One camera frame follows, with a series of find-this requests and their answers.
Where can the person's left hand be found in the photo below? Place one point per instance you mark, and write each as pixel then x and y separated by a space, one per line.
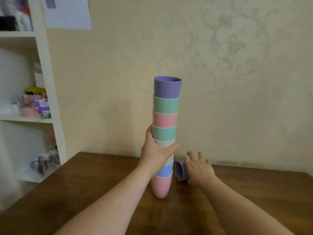
pixel 152 156

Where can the person's right hand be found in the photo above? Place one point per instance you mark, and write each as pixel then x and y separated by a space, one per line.
pixel 199 171

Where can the person's right fingers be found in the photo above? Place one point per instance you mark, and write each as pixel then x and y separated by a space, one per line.
pixel 198 159

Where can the person's left thumb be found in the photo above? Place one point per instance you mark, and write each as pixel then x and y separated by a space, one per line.
pixel 149 134

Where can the cream plastic cup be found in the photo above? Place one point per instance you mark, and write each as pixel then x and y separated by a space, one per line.
pixel 164 143

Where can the stack of pastel plastic cups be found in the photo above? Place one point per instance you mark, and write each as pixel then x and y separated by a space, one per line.
pixel 166 105

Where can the person's right forearm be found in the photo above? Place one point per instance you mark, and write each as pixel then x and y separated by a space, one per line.
pixel 239 210

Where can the person's left forearm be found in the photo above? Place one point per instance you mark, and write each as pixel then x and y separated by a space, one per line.
pixel 115 200

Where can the purple plastic cup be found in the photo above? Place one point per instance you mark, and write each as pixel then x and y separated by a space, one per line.
pixel 180 171

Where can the heap of small colourful trinkets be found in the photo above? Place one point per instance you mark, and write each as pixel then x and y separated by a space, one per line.
pixel 45 160

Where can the purple and white packet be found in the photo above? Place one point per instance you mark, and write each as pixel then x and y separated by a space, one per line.
pixel 42 106

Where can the white shelf unit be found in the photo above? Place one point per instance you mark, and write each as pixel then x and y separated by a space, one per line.
pixel 46 70

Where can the yellow and black object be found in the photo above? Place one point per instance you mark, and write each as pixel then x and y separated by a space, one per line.
pixel 35 90

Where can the pink round container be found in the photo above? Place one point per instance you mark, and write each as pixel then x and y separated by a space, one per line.
pixel 28 112

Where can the bunch of pens and scissors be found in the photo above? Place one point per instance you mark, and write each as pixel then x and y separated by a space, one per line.
pixel 23 100

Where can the small white cup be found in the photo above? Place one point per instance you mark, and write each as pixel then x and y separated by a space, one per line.
pixel 14 108

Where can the white paper sheet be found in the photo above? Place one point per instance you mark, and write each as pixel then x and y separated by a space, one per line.
pixel 68 14

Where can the pile of colourful fabric items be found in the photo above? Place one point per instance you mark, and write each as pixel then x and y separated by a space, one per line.
pixel 23 12

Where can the black box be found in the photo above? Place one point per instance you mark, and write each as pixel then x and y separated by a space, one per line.
pixel 8 23

